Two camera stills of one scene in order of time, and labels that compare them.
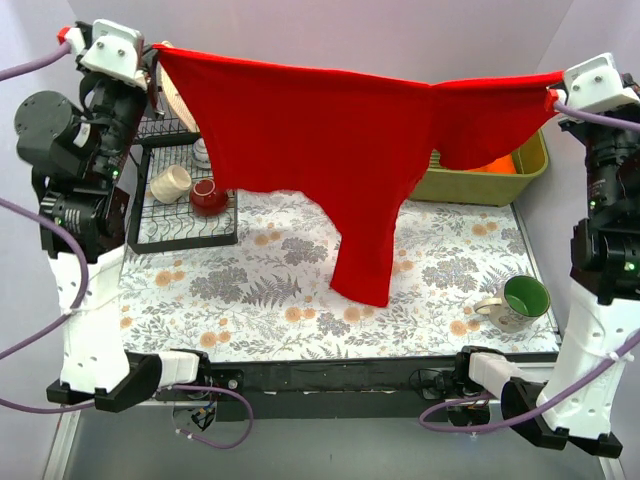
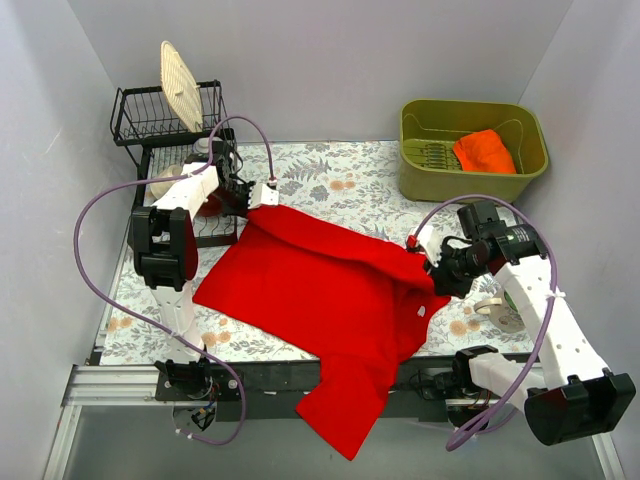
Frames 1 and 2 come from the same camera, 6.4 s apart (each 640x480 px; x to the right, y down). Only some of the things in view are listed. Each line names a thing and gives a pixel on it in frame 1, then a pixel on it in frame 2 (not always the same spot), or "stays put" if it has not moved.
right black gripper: (571, 122) -> (439, 270)
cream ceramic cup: (170, 185) stays put
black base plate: (341, 389) stays put
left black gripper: (150, 70) -> (240, 194)
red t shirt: (352, 141) -> (309, 285)
